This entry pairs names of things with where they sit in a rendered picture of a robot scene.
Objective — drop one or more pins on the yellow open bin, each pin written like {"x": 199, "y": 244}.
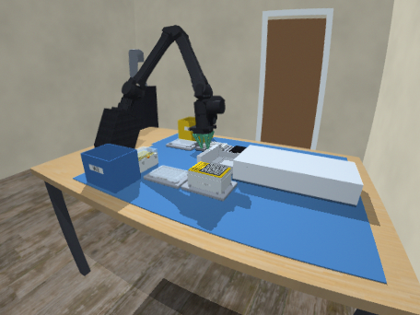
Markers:
{"x": 183, "y": 127}

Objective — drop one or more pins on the blue open-top box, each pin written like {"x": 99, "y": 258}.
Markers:
{"x": 110, "y": 167}

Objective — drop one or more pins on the blue bench mat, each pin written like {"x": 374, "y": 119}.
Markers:
{"x": 307, "y": 229}

